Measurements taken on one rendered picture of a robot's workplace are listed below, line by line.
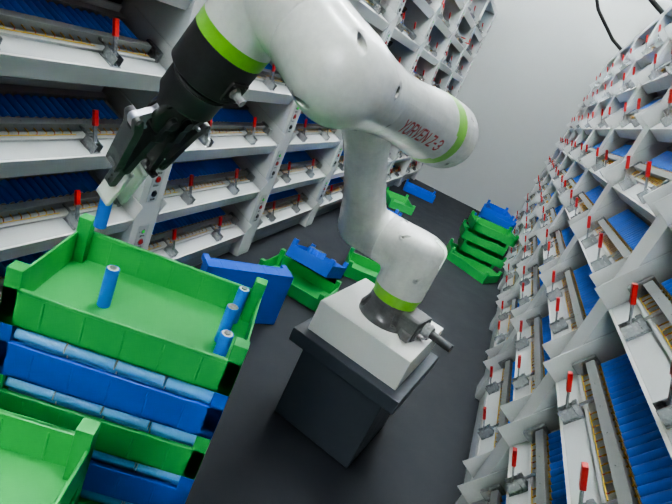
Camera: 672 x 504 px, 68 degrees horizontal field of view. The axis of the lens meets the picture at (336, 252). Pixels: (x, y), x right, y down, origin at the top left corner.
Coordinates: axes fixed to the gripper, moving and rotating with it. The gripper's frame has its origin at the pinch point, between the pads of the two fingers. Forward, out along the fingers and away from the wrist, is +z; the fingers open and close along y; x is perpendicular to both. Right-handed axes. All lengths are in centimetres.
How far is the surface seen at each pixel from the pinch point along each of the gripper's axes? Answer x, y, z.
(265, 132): 45, 112, 35
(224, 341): -27.0, -0.3, -0.7
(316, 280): -9, 132, 65
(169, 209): 25, 60, 49
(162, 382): -26.8, -5.0, 7.8
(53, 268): -3.8, -5.6, 14.7
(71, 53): 39.2, 17.9, 11.1
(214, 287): -16.9, 11.9, 6.8
